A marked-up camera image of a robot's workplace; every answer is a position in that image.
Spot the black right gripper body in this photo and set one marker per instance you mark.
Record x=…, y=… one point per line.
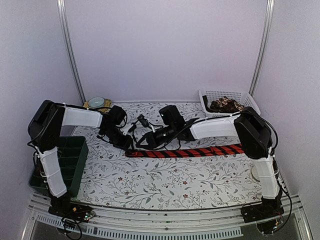
x=171, y=128

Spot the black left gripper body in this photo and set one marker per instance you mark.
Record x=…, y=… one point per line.
x=116, y=139

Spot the red black striped tie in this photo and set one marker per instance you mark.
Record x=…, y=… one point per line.
x=224, y=150

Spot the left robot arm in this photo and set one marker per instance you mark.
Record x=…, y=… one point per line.
x=45, y=127

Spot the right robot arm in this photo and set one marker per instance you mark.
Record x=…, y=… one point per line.
x=253, y=132

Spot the yellow woven coaster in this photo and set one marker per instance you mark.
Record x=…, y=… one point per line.
x=107, y=104

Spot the light blue bowl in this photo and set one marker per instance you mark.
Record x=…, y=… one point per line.
x=96, y=102

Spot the dark green divided organizer box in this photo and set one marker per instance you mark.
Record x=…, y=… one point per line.
x=73, y=167

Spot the brown patterned tie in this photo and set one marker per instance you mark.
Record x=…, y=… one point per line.
x=226, y=105

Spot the floral patterned table mat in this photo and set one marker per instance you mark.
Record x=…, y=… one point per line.
x=111, y=179

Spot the white perforated plastic basket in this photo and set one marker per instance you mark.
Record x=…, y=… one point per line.
x=207, y=96

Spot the white ceramic mug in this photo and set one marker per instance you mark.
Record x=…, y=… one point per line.
x=254, y=174

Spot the slotted aluminium front rail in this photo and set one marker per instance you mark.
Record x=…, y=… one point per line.
x=209, y=224

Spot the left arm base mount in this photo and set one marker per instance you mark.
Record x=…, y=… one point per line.
x=72, y=214

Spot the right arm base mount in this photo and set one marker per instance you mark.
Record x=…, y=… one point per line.
x=272, y=212

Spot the left aluminium frame post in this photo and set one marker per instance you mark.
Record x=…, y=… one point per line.
x=61, y=7

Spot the aluminium frame post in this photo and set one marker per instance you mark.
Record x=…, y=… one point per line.
x=61, y=7
x=263, y=45

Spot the right aluminium frame post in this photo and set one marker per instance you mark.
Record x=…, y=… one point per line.
x=263, y=45

